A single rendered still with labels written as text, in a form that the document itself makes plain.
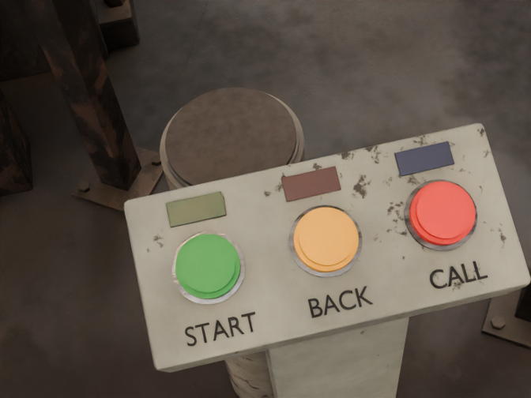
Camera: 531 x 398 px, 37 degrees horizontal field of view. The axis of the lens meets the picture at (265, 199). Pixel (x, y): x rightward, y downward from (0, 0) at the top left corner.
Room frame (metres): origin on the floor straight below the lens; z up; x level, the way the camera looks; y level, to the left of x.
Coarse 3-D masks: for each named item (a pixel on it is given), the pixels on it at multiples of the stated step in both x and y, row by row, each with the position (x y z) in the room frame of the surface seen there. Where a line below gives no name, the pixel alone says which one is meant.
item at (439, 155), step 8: (440, 144) 0.30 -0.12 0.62; (448, 144) 0.30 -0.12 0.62; (400, 152) 0.30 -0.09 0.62; (408, 152) 0.30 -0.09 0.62; (416, 152) 0.30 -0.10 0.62; (424, 152) 0.30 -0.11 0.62; (432, 152) 0.30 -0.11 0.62; (440, 152) 0.30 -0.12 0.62; (448, 152) 0.29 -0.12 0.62; (400, 160) 0.29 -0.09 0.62; (408, 160) 0.29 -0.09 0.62; (416, 160) 0.29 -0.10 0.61; (424, 160) 0.29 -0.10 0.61; (432, 160) 0.29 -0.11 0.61; (440, 160) 0.29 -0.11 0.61; (448, 160) 0.29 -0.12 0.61; (400, 168) 0.29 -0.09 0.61; (408, 168) 0.29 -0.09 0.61; (416, 168) 0.29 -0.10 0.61; (424, 168) 0.29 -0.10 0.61; (432, 168) 0.29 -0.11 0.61
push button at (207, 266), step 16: (192, 240) 0.26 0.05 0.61; (208, 240) 0.25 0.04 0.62; (224, 240) 0.25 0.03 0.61; (192, 256) 0.25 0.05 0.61; (208, 256) 0.25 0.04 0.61; (224, 256) 0.24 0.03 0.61; (176, 272) 0.24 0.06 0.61; (192, 272) 0.24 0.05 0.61; (208, 272) 0.24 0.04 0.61; (224, 272) 0.23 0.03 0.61; (192, 288) 0.23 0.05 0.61; (208, 288) 0.23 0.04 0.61; (224, 288) 0.23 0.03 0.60
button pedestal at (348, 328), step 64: (192, 192) 0.29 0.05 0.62; (256, 192) 0.29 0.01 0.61; (384, 192) 0.28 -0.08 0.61; (256, 256) 0.25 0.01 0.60; (384, 256) 0.24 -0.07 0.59; (448, 256) 0.23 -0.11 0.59; (512, 256) 0.23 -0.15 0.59; (192, 320) 0.22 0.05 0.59; (256, 320) 0.21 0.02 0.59; (320, 320) 0.21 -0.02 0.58; (384, 320) 0.21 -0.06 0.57; (320, 384) 0.21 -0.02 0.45; (384, 384) 0.22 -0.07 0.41
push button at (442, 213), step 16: (432, 192) 0.27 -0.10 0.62; (448, 192) 0.27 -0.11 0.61; (464, 192) 0.27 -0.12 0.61; (416, 208) 0.26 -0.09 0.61; (432, 208) 0.26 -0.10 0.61; (448, 208) 0.26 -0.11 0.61; (464, 208) 0.25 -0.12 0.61; (416, 224) 0.25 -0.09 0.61; (432, 224) 0.25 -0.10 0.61; (448, 224) 0.25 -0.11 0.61; (464, 224) 0.25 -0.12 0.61; (432, 240) 0.24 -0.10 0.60; (448, 240) 0.24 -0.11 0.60
